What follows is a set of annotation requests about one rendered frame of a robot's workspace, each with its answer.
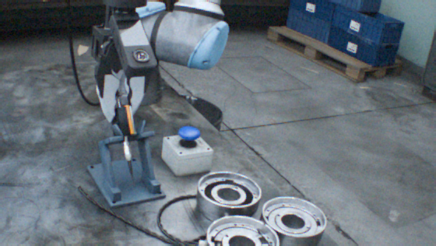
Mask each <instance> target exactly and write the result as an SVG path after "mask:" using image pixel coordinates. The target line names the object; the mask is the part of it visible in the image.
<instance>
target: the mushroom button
mask: <svg viewBox="0 0 436 246"><path fill-rule="evenodd" d="M178 135H179V136H180V137H181V138H183V139H185V142H186V143H188V144H190V143H192V140H196V139H198V138H199V137H200V131H199V130H198V129H197V128H193V127H183V128H180V129H179V131H178Z"/></svg>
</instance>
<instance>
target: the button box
mask: <svg viewBox="0 0 436 246"><path fill-rule="evenodd" d="M212 157H213V150H212V149H210V148H209V145H208V144H207V143H206V142H205V141H204V140H203V139H202V138H201V137H199V138H198V139H196V140H192V143H190V144H188V143H186V142H185V139H183V138H181V137H180V136H179V135H175V136H168V137H164V138H163V152H162V159H163V160H164V161H165V162H166V163H167V166H168V167H169V168H170V169H171V171H172V172H173V173H174V174H175V175H176V176H177V177H178V176H182V175H185V176H187V175H191V174H199V173H203V172H208V171H210V167H211V163H212Z"/></svg>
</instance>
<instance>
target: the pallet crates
mask: <svg viewBox="0 0 436 246"><path fill-rule="evenodd" d="M381 2H382V0H290V7H289V12H288V13H289V14H288V18H287V24H286V26H282V27H279V26H274V27H269V32H268V36H267V39H266V40H267V41H270V42H272V43H273V44H275V45H279V46H281V47H283V48H286V49H287V50H289V51H292V52H293V53H295V54H298V55H300V56H302V57H303V58H306V59H308V60H310V61H311V62H314V63H316V64H318V65H320V66H324V67H325V68H327V69H329V70H332V71H333V72H335V73H337V74H339V75H341V76H343V77H344V78H347V79H348V80H350V81H352V82H354V83H362V82H363V81H362V79H364V75H367V76H370V77H371V78H373V79H376V80H377V79H382V78H384V75H385V73H386V72H389V73H391V74H393V75H394V76H400V75H402V74H401V71H402V69H403V67H402V65H403V62H402V61H400V60H399V59H396V55H397V53H398V52H397V51H398V49H399V44H400V39H401V36H402V31H403V29H404V28H403V27H404V22H403V21H400V20H397V19H395V18H392V17H390V16H386V15H384V14H381V13H380V12H379V11H380V7H381ZM284 36H286V37H289V39H290V40H292V41H295V42H298V43H299V44H303V45H304V46H306V48H305V51H304V52H303V51H301V50H299V49H297V48H295V47H292V46H290V45H289V44H286V43H283V38H284ZM322 54H323V55H326V56H328V57H329V58H332V59H334V60H336V61H338V62H340V63H342V64H344V65H346V72H345V71H343V70H342V69H339V68H337V67H335V66H334V65H330V64H329V63H328V62H326V61H323V60H321V57H322Z"/></svg>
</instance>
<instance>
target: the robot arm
mask: <svg viewBox="0 0 436 246"><path fill-rule="evenodd" d="M103 3H104V4H105V5H106V6H107V9H106V17H105V23H102V25H100V26H93V37H92V40H91V55H92V57H94V58H95V61H96V64H95V67H94V77H95V80H96V82H97V88H96V89H97V94H98V96H99V98H100V105H101V107H102V110H103V112H104V115H105V117H106V118H107V120H108V121H109V122H110V123H112V122H113V120H114V118H115V116H116V114H115V110H114V106H115V105H116V103H117V102H116V97H115V94H116V91H117V90H118V88H119V89H120V92H122V93H123V95H122V96H121V104H122V105H129V106H131V108H132V116H133V115H134V113H135V112H136V111H137V109H138V107H139V106H145V105H150V104H154V103H156V102H158V101H160V100H162V99H163V96H164V85H163V82H162V79H161V75H160V70H159V61H162V62H170V63H173V64H176V65H181V66H184V67H188V68H189V69H202V70H208V69H211V68H212V67H213V66H214V65H215V64H216V63H217V62H218V60H219V59H220V57H221V55H222V53H223V51H224V48H225V44H226V42H227V38H228V32H229V27H228V25H227V23H225V22H224V21H223V16H224V14H223V11H222V10H221V8H220V3H221V0H180V1H179V2H176V3H174V8H173V12H167V11H165V9H166V8H165V4H163V3H161V2H148V0H103ZM94 37H96V43H95V50H94Z"/></svg>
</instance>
